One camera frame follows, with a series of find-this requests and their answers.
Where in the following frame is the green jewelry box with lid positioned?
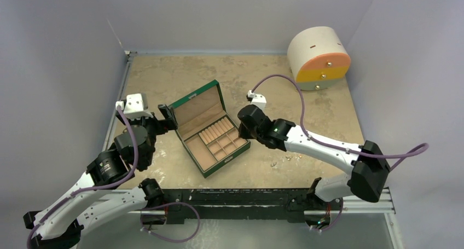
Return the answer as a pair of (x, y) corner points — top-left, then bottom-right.
(169, 80), (251, 178)

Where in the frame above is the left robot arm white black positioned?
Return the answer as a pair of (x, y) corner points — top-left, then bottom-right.
(23, 101), (178, 248)

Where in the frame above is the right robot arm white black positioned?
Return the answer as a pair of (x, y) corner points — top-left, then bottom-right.
(237, 105), (391, 209)

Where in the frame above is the round drawer cabinet cream orange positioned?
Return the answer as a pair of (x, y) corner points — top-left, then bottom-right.
(287, 26), (351, 91)

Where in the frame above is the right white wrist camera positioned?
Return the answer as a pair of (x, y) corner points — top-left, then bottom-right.
(246, 90), (267, 111)

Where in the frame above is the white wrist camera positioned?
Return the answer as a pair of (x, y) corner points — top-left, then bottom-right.
(115, 93), (154, 120)
(246, 90), (267, 111)

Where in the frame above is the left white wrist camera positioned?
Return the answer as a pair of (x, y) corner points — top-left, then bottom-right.
(115, 93), (154, 120)

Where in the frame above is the aluminium frame rail left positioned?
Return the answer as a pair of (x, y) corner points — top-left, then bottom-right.
(97, 50), (138, 165)

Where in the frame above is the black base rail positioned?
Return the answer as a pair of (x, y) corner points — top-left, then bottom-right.
(141, 188), (343, 227)

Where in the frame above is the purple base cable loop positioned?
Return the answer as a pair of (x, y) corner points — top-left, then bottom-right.
(140, 201), (200, 243)

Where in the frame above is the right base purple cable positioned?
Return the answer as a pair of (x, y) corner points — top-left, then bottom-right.
(308, 204), (344, 234)

